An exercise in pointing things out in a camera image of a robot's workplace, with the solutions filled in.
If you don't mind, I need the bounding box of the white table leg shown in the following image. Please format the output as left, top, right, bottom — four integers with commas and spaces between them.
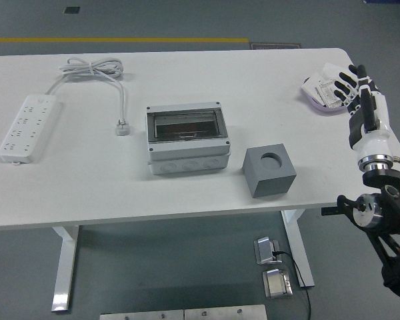
51, 225, 80, 313
281, 209, 315, 288

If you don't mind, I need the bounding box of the purple plastic tray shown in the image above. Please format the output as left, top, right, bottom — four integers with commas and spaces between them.
301, 76, 351, 117

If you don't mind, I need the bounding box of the plain white socket panel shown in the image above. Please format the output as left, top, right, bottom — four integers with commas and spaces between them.
302, 72, 325, 104

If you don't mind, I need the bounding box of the black floor cable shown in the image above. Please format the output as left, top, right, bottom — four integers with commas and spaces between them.
272, 250, 313, 320

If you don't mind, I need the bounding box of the dark floor sign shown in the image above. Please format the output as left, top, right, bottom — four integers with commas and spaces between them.
249, 42, 303, 51

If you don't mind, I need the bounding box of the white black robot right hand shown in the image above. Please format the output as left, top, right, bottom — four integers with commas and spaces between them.
333, 64, 393, 159

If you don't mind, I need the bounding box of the white power plug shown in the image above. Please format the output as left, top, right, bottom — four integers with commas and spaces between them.
115, 119, 133, 137

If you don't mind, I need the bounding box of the printed white socket panel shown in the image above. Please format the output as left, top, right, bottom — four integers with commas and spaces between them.
315, 79, 349, 109

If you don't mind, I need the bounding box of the transparent grey box lid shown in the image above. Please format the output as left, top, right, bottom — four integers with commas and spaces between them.
145, 101, 228, 145

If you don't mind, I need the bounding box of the white square cover plate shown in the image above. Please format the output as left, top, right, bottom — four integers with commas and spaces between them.
321, 62, 351, 81

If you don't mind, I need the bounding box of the grey metal plate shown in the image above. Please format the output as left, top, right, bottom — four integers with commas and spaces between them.
99, 309, 184, 320
184, 304, 267, 320

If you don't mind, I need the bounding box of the grey plastic junction box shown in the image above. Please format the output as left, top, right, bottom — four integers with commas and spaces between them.
144, 101, 232, 176

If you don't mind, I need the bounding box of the white power strip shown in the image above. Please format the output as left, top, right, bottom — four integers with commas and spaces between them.
0, 93, 63, 165

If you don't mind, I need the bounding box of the white power cord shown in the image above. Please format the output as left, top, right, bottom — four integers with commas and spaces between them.
45, 57, 129, 125

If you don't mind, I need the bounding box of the grey block battery holder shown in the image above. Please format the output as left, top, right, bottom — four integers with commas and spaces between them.
242, 143, 297, 199

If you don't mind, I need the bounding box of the silver floor socket box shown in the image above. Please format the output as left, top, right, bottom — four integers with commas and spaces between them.
253, 236, 281, 266
261, 268, 293, 299

